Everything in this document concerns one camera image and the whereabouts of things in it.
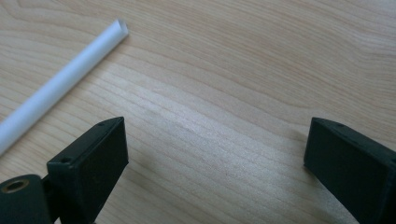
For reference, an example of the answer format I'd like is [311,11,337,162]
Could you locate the white plastic straw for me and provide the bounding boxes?
[0,18,130,157]

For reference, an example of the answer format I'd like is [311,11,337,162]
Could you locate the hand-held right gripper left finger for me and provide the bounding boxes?
[46,116,130,224]

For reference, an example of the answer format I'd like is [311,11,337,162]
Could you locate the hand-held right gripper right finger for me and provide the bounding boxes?
[303,117,396,224]

